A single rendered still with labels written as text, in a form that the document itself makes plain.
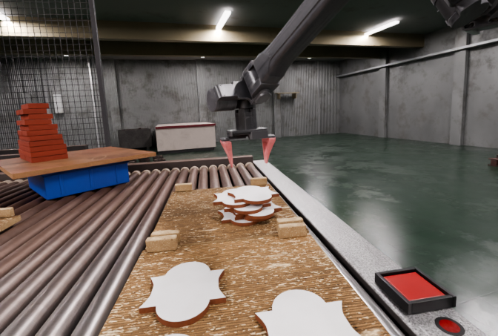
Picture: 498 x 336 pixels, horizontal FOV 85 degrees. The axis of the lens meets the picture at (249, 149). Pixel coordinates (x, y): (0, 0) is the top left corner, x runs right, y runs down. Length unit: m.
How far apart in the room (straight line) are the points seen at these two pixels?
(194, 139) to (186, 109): 2.61
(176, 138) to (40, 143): 7.63
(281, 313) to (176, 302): 0.15
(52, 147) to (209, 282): 1.05
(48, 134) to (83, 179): 0.28
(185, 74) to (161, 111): 1.74
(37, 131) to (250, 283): 1.10
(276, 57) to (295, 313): 0.46
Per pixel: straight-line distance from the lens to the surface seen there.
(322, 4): 0.54
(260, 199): 0.66
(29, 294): 0.64
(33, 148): 1.37
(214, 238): 0.62
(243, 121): 0.70
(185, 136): 8.89
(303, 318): 0.40
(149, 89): 11.32
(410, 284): 0.53
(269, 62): 0.61
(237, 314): 0.42
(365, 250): 0.63
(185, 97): 11.30
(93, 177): 1.24
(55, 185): 1.21
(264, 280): 0.48
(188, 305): 0.43
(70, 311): 0.55
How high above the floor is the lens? 1.20
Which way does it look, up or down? 8 degrees down
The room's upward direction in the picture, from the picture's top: 3 degrees counter-clockwise
